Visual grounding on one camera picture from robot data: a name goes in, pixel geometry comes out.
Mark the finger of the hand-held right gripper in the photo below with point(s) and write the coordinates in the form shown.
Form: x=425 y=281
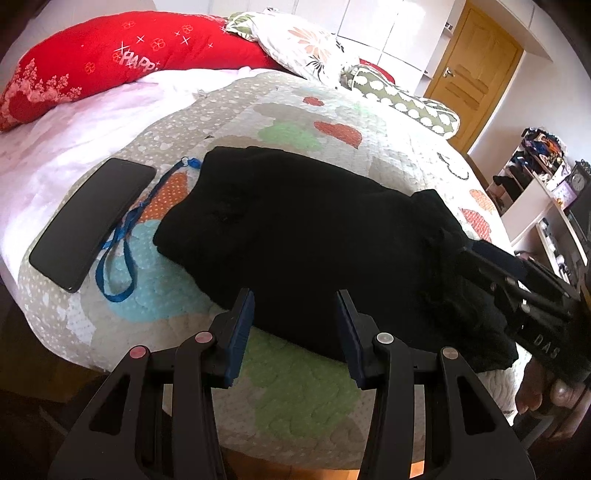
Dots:
x=494 y=284
x=501 y=258

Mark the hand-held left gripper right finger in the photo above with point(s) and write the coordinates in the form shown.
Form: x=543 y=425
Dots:
x=351 y=337

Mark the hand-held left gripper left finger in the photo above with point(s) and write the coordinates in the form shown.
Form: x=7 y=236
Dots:
x=240 y=332

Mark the black pants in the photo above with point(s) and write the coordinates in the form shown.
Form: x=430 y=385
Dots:
x=300 y=230

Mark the person's right hand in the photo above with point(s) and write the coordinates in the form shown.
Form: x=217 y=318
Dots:
x=535 y=387

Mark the white shelf with clutter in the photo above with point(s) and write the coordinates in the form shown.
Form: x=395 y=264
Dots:
x=526 y=207

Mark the patchwork quilt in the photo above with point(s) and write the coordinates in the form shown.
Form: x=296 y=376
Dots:
x=286 y=392

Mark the small desk clock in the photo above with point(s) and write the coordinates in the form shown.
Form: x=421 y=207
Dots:
x=579 y=180

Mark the green pillow with white clouds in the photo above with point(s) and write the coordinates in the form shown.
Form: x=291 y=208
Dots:
x=406 y=101

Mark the black smartphone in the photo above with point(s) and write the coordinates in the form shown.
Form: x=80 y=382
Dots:
x=92 y=221

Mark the wooden door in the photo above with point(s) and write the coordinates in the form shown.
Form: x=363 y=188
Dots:
x=475 y=69

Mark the white wardrobe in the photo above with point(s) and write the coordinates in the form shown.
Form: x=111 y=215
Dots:
x=397 y=32

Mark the white bed sheet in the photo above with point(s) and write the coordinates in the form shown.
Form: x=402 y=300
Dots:
x=55 y=138

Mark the white floral pillow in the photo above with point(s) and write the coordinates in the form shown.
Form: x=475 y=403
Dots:
x=295 y=41

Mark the red embroidered pillow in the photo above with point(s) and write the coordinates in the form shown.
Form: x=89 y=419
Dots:
x=92 y=55

